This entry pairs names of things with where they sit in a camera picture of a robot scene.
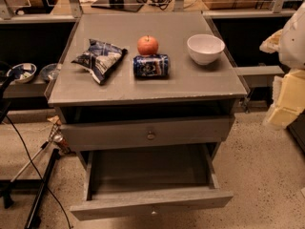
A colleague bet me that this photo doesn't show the grey top drawer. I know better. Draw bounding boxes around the grey top drawer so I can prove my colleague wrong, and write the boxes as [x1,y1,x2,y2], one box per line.
[61,115,234,152]

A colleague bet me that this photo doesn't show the blue soda can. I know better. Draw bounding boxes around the blue soda can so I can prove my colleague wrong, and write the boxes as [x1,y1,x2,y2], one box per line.
[132,54,170,77]

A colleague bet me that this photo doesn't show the small grey bowl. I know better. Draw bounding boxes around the small grey bowl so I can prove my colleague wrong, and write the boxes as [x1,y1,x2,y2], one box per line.
[39,63,60,82]

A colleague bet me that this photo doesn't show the grey drawer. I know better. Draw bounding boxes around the grey drawer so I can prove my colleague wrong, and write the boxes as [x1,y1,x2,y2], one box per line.
[71,144,233,220]
[61,115,234,152]

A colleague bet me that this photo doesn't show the black floor stand bar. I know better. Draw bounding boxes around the black floor stand bar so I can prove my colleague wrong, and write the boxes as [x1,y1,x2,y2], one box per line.
[24,149,59,229]

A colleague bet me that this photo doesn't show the bowl with blue contents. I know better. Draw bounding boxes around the bowl with blue contents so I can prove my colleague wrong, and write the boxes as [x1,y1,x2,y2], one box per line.
[7,63,37,84]

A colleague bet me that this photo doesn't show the black monitor stand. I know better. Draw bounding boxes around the black monitor stand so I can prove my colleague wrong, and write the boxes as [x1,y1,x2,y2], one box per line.
[91,0,144,12]

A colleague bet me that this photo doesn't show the black floor cable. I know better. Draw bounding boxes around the black floor cable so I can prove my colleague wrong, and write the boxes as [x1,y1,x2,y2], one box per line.
[4,114,72,229]

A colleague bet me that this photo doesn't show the white bowl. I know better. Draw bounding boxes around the white bowl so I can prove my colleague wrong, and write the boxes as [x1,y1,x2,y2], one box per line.
[187,34,225,65]

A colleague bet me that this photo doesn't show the red apple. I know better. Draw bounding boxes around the red apple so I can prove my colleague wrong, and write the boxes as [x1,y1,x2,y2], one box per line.
[137,35,158,55]

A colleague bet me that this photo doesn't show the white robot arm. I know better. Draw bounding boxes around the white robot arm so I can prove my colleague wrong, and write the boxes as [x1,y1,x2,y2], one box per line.
[259,3,305,130]

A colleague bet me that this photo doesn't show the blue chip bag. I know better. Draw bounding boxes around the blue chip bag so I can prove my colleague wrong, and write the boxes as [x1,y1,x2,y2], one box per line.
[72,39,128,85]

